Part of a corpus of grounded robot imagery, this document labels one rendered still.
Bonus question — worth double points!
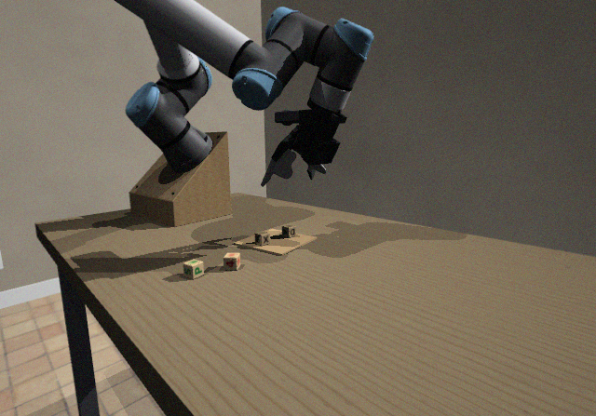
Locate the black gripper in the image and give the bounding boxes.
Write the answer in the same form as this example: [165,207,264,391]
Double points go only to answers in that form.
[261,98,347,187]

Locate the beige mat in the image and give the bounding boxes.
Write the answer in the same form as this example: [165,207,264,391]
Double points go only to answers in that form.
[234,229,317,256]

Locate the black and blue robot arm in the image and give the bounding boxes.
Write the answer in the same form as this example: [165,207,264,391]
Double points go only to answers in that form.
[115,0,373,173]

